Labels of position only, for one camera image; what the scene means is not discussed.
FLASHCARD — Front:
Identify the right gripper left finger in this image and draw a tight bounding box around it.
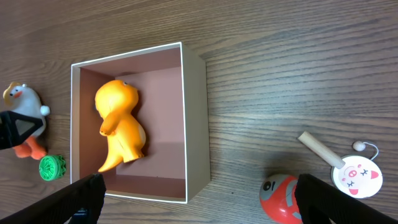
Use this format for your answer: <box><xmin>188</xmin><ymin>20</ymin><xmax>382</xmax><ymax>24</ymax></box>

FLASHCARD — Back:
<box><xmin>1</xmin><ymin>174</ymin><xmax>106</xmax><ymax>224</ymax></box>

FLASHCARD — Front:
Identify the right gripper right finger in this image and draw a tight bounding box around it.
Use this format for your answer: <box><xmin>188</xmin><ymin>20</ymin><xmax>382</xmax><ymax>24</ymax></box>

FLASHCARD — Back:
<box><xmin>295</xmin><ymin>174</ymin><xmax>395</xmax><ymax>224</ymax></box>

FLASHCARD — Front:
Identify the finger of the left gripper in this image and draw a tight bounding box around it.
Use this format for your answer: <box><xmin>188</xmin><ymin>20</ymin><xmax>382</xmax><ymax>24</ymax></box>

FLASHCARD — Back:
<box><xmin>1</xmin><ymin>111</ymin><xmax>44</xmax><ymax>150</ymax></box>

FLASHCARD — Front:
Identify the white plush duck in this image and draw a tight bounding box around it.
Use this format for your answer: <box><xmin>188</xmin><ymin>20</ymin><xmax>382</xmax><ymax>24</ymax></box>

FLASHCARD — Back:
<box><xmin>1</xmin><ymin>82</ymin><xmax>50</xmax><ymax>160</ymax></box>

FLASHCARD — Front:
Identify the green round toy wheel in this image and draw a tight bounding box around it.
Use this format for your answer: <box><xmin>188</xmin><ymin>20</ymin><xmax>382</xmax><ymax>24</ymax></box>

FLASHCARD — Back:
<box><xmin>39</xmin><ymin>155</ymin><xmax>67</xmax><ymax>181</ymax></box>

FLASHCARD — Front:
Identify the orange dinosaur toy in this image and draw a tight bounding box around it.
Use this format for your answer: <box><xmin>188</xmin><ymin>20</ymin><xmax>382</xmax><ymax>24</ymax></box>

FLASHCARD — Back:
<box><xmin>95</xmin><ymin>80</ymin><xmax>146</xmax><ymax>172</ymax></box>

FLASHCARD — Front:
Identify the orange round ball toy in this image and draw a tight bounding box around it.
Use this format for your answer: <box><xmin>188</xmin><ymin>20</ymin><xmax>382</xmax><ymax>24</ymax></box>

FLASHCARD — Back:
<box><xmin>259</xmin><ymin>174</ymin><xmax>302</xmax><ymax>224</ymax></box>

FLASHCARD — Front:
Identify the wooden pig rattle drum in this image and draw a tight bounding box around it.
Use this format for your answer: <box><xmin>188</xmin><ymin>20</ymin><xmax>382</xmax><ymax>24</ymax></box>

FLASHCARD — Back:
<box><xmin>298</xmin><ymin>131</ymin><xmax>383</xmax><ymax>198</ymax></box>

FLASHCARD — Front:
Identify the white box pink interior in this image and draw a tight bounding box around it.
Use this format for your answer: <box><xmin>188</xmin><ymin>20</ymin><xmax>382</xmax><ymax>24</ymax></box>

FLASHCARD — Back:
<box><xmin>70</xmin><ymin>41</ymin><xmax>211</xmax><ymax>205</ymax></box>

